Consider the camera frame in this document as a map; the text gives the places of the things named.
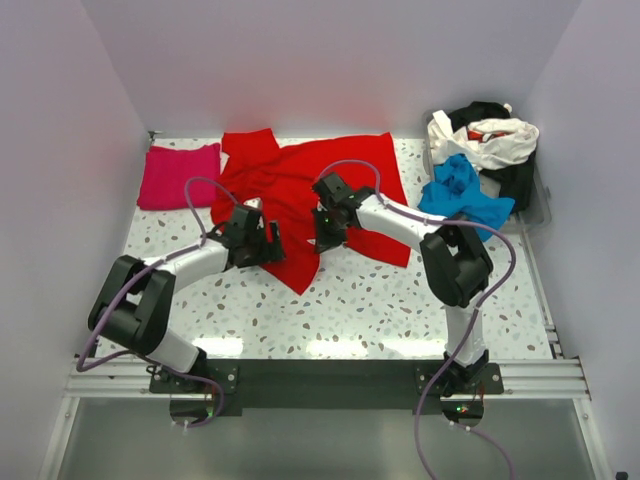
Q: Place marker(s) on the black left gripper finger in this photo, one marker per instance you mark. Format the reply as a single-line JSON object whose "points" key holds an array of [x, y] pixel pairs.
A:
{"points": [[274, 253], [275, 237]]}

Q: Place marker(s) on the black t-shirt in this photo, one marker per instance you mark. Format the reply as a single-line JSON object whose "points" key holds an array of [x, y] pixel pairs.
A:
{"points": [[517, 178]]}

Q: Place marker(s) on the aluminium rail frame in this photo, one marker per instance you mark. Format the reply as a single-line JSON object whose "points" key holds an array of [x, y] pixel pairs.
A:
{"points": [[554, 379]]}

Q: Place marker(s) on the white t-shirt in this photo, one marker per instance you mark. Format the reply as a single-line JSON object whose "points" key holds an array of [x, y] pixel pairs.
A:
{"points": [[489, 144]]}

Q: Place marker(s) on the red t-shirt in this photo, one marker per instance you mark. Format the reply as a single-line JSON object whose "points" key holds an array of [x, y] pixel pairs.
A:
{"points": [[283, 177]]}

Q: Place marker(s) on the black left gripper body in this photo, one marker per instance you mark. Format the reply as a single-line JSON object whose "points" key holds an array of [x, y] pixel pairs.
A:
{"points": [[267, 240]]}

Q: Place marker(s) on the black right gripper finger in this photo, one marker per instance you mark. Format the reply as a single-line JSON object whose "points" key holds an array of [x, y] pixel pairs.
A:
{"points": [[326, 243], [319, 219]]}

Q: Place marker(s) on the blue t-shirt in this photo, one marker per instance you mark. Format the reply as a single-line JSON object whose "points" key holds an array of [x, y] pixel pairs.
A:
{"points": [[456, 188]]}

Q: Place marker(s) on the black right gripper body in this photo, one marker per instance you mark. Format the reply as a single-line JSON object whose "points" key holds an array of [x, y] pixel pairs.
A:
{"points": [[323, 228]]}

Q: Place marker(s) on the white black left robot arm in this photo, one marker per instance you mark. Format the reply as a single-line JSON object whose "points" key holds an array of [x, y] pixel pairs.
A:
{"points": [[135, 301]]}

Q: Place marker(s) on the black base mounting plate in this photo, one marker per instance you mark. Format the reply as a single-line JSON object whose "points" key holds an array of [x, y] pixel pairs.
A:
{"points": [[296, 384]]}

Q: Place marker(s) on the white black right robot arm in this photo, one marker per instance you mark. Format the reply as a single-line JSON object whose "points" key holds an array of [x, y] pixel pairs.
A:
{"points": [[457, 265]]}

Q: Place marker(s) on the folded pink t-shirt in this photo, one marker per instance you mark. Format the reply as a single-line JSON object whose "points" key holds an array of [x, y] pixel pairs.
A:
{"points": [[167, 171]]}

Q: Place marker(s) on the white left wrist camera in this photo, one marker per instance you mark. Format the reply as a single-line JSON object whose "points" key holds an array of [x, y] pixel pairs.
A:
{"points": [[255, 203]]}

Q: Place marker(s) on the clear plastic bin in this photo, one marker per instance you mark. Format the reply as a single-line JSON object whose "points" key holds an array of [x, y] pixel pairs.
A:
{"points": [[536, 215]]}

